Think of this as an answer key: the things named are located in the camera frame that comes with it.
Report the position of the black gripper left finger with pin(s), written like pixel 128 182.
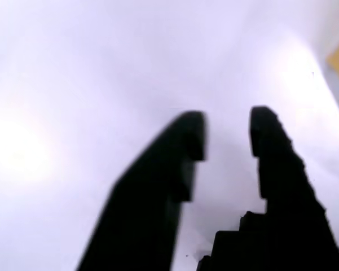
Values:
pixel 146 203

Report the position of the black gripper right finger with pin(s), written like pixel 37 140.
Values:
pixel 285 220

